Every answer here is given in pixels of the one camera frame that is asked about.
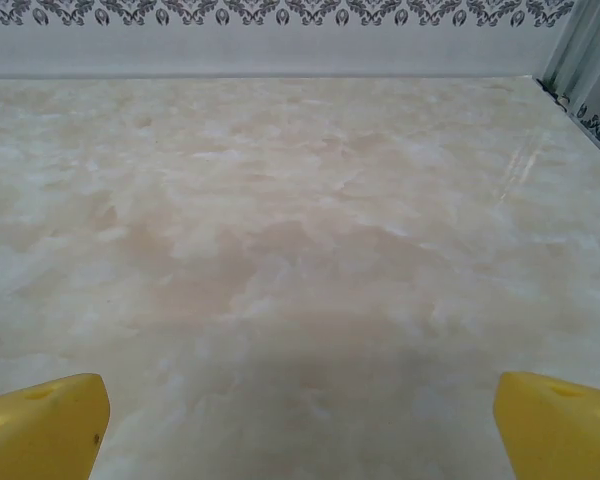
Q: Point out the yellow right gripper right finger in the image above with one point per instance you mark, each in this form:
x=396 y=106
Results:
x=565 y=435

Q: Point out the aluminium frame corner post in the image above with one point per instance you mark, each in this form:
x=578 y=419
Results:
x=572 y=50

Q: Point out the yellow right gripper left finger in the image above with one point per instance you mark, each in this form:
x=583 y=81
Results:
x=40 y=430

